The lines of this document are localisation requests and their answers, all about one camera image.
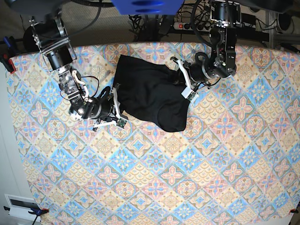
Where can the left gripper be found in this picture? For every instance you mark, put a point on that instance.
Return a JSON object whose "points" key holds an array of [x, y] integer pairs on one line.
{"points": [[178, 76]]}

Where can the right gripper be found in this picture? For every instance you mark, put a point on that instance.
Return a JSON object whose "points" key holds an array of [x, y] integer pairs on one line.
{"points": [[107, 106]]}

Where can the black t-shirt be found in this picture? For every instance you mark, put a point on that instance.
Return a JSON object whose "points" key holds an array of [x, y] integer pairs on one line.
{"points": [[151, 92]]}

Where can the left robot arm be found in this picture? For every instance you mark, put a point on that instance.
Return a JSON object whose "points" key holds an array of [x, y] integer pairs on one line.
{"points": [[209, 70]]}

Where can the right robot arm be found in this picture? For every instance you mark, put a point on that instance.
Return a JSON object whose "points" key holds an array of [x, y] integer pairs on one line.
{"points": [[53, 42]]}

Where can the white power strip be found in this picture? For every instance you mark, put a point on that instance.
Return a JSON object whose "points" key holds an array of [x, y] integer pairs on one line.
{"points": [[186, 26]]}

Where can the black round stool seat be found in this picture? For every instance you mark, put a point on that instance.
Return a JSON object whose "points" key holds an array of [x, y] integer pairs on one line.
{"points": [[29, 41]]}

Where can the patterned colourful tablecloth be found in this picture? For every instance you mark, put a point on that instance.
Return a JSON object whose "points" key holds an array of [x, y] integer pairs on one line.
{"points": [[237, 162]]}

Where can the red black table clamp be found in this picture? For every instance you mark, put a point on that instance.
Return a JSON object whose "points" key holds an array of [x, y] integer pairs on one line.
{"points": [[8, 64]]}

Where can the blue clamp top left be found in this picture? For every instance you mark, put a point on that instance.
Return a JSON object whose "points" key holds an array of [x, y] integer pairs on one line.
{"points": [[10, 42]]}

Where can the blue clamp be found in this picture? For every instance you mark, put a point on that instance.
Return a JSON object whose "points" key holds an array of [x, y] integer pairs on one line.
{"points": [[35, 212], [10, 42]]}

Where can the blue clamp bottom left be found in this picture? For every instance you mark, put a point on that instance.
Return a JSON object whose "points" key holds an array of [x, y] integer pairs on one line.
{"points": [[35, 212]]}

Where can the white box with dark window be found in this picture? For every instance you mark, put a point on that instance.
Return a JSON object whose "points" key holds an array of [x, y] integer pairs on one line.
{"points": [[22, 202]]}

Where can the orange clamp bottom right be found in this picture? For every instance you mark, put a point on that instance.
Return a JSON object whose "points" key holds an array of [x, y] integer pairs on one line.
{"points": [[294, 211]]}

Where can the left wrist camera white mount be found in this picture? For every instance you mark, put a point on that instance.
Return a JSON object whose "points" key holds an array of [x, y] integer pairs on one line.
{"points": [[189, 92]]}

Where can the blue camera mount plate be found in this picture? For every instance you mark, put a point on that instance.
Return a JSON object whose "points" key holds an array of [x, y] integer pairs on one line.
{"points": [[147, 7]]}

